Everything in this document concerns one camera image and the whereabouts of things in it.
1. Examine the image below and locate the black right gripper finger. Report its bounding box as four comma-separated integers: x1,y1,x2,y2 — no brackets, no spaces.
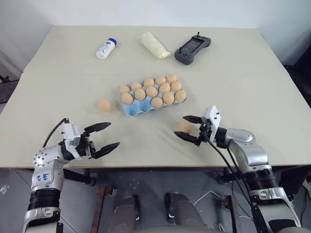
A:
173,131,201,146
182,115,204,125

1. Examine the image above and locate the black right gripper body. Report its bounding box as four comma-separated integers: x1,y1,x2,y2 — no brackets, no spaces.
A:
197,118,212,147

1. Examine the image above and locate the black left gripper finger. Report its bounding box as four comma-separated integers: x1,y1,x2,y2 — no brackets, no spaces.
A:
93,142,121,160
84,122,112,134

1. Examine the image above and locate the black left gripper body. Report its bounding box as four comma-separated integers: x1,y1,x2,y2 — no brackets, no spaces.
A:
74,132,96,160

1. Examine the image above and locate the blue egg carton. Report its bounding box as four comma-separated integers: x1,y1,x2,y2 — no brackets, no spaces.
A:
118,75,188,117

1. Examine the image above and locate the rusty metal bar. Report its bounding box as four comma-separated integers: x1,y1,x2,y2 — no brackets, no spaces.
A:
93,185,115,233
223,195,244,233

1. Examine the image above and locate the dark grey handheld controller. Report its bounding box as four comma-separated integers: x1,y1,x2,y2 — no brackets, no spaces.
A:
173,31,212,67

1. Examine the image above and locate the white bottle with blue cap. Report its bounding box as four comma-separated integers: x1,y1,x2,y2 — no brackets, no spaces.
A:
95,38,119,60

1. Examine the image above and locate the clear bag of white grains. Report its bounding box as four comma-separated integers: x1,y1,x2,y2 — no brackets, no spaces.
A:
138,32,171,60

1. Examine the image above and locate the light grey robot torso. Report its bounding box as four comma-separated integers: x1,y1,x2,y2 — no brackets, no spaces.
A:
134,226,212,233

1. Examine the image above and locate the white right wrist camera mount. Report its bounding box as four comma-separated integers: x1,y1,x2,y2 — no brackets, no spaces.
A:
202,105,222,144

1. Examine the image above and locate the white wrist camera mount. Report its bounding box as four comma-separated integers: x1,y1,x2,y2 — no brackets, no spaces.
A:
62,122,83,148
202,105,222,144

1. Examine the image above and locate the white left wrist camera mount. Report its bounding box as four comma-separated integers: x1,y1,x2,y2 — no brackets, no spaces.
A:
62,122,83,148

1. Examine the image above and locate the black table frame leg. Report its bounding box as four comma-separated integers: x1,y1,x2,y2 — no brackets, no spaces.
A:
62,168,96,187
217,167,245,184

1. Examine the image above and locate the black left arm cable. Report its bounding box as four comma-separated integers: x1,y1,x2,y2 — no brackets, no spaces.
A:
42,117,70,149

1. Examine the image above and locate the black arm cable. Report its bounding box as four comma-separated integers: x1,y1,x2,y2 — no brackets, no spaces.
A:
225,147,246,182
42,117,70,149
206,135,256,212

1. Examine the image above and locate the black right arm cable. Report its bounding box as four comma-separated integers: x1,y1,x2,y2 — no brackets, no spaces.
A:
225,147,246,182
206,135,256,212

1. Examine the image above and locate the white floor cable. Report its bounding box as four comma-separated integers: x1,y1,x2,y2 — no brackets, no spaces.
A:
193,190,225,207

